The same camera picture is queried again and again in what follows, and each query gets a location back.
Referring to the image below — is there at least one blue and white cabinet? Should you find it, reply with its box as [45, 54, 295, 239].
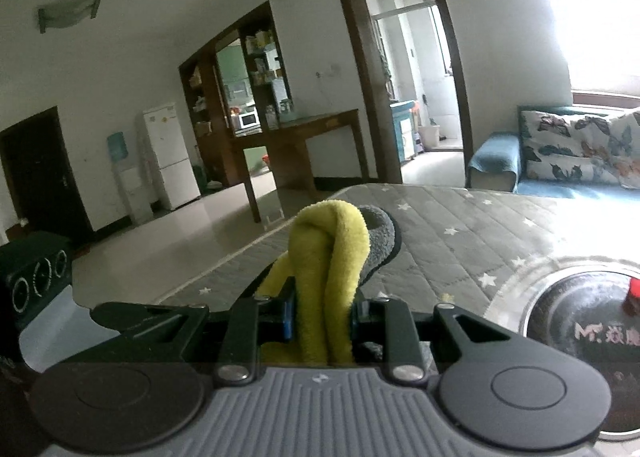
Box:
[390, 100, 418, 162]

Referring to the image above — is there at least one dark wooden door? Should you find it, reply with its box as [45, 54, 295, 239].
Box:
[0, 106, 94, 245]

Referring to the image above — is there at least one dark wooden door frame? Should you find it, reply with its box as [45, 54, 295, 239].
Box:
[331, 0, 475, 185]

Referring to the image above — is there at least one grey quilted star tablecloth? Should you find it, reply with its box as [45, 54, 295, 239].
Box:
[155, 183, 640, 338]

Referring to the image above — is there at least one large window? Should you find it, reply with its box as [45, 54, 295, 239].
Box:
[530, 0, 640, 98]

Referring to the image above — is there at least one yellow and grey cleaning cloth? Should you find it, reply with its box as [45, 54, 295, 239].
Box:
[257, 201, 403, 368]

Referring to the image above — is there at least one butterfly pattern cushion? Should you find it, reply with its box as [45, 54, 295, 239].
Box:
[520, 107, 640, 188]

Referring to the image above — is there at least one dark wooden console table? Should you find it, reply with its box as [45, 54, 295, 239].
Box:
[235, 108, 371, 224]

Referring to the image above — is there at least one glass wall lamp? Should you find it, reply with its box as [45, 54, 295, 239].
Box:
[37, 0, 103, 34]

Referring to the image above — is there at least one white fridge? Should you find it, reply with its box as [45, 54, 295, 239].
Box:
[137, 102, 202, 211]

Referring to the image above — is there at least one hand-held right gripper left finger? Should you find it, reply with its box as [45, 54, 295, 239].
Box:
[65, 277, 297, 384]

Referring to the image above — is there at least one dark wooden shelf unit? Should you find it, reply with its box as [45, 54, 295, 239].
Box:
[178, 0, 296, 188]

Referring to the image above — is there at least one black speaker box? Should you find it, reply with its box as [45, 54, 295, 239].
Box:
[0, 231, 75, 333]

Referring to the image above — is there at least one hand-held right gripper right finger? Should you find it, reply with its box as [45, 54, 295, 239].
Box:
[350, 297, 525, 384]

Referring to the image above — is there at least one teal sofa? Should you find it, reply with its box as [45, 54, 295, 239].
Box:
[465, 104, 640, 200]

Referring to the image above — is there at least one white water dispenser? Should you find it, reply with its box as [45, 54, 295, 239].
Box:
[106, 132, 153, 225]

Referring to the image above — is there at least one built-in round black cooker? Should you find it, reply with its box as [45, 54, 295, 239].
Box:
[492, 257, 640, 443]

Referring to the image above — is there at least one blue armrest cover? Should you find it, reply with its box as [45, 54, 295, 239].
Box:
[467, 132, 523, 192]

